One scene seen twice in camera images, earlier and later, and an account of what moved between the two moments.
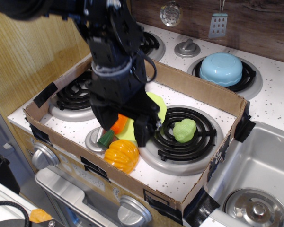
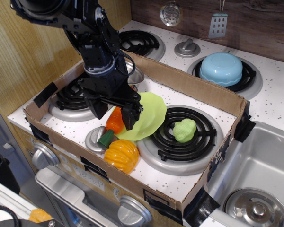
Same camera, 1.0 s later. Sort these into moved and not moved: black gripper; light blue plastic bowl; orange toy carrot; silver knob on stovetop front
Moved: black gripper
Not moved: light blue plastic bowl; silver knob on stovetop front; orange toy carrot
